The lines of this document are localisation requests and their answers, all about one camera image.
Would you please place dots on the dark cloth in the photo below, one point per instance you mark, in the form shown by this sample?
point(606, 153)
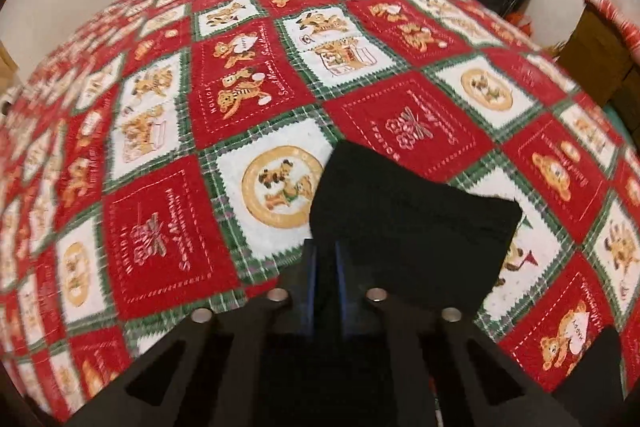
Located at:
point(600, 357)

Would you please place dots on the black sock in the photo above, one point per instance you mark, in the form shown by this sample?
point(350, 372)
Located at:
point(410, 227)

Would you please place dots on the brown cardboard box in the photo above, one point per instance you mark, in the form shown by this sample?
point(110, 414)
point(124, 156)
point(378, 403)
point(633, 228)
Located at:
point(595, 52)

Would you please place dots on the red white wrapping paper roll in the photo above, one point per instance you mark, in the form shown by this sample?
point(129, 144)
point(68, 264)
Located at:
point(612, 14)

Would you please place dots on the teal object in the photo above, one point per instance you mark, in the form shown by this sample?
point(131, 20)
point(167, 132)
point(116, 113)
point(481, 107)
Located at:
point(622, 117)

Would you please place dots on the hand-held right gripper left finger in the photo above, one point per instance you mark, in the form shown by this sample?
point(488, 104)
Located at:
point(311, 272)

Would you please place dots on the red printed bedspread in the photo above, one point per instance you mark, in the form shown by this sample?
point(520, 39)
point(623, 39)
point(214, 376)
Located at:
point(165, 232)

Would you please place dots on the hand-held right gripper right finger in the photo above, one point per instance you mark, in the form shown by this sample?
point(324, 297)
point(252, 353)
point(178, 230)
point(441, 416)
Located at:
point(340, 269)

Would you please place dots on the red orange object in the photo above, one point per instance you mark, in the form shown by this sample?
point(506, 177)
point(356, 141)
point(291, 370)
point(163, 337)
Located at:
point(522, 24)

